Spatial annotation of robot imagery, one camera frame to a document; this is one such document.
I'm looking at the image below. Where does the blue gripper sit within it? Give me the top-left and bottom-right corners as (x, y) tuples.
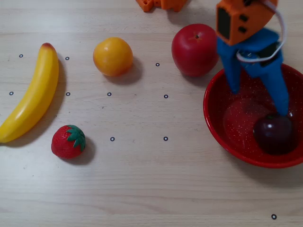
(216, 28), (290, 117)

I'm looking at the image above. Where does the dark purple plum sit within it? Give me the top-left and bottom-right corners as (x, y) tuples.
(252, 113), (294, 156)

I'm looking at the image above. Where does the red speckled bowl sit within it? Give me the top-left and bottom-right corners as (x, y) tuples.
(203, 62), (303, 169)

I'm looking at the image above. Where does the red apple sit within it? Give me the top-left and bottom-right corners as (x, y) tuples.
(171, 23), (220, 78)

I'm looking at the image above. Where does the yellow orange peach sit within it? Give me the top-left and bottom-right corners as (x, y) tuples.
(92, 37), (134, 77)

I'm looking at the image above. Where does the red strawberry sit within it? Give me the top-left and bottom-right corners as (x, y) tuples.
(51, 124), (86, 159)

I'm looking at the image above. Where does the yellow banana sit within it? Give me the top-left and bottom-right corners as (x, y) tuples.
(0, 42), (60, 144)

